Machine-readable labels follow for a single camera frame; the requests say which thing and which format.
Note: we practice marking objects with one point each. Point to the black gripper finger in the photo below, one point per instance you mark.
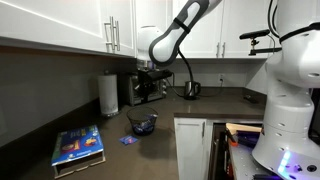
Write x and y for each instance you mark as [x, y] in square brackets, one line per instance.
[154, 92]
[146, 94]

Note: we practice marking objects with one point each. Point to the blue printed cardboard box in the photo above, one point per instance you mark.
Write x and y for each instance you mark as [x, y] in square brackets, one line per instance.
[78, 143]

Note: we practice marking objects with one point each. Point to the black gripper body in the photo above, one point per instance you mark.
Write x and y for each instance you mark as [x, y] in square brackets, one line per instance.
[151, 76]

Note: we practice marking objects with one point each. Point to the white paper towel roll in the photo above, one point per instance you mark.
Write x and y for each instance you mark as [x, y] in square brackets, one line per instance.
[108, 93]

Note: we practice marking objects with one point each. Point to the framed base cabinet door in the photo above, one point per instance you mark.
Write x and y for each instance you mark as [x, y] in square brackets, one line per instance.
[190, 150]

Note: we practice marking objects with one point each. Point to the blue white sachet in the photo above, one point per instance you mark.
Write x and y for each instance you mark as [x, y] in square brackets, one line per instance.
[152, 116]
[128, 140]
[148, 126]
[139, 128]

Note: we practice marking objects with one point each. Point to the black stereo camera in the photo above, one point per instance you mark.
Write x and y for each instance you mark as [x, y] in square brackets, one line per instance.
[255, 34]

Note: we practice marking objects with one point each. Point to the wall power outlet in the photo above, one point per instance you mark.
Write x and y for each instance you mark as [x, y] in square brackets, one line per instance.
[221, 78]

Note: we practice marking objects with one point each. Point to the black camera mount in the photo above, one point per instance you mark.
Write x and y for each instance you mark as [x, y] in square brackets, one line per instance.
[263, 50]

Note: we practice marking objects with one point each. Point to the stainless toaster oven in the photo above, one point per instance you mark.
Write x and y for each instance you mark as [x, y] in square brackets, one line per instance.
[128, 90]

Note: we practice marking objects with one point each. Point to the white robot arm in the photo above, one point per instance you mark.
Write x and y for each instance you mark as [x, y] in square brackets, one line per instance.
[293, 100]

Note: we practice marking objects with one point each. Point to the black electric kettle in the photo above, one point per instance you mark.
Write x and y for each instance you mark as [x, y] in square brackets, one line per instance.
[191, 89]

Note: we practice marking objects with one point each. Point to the wooden board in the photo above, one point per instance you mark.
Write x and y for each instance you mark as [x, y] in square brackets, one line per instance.
[243, 127]

